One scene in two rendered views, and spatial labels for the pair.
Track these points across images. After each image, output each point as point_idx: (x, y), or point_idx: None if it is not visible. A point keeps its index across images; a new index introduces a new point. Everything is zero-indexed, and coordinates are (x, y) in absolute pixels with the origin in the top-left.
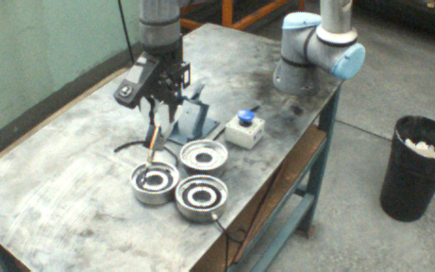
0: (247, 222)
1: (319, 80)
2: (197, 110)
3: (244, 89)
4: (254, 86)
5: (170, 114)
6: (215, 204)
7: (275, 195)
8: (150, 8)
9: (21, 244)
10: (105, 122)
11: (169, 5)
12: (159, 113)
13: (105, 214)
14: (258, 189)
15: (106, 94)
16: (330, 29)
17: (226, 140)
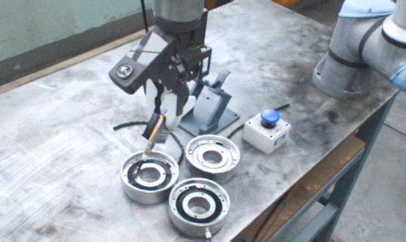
0: (252, 232)
1: (370, 85)
2: (219, 98)
3: (277, 81)
4: (289, 80)
5: (178, 106)
6: (212, 218)
7: (289, 205)
8: None
9: None
10: (111, 91)
11: None
12: (166, 103)
13: (79, 207)
14: (266, 207)
15: (120, 58)
16: (404, 24)
17: (243, 138)
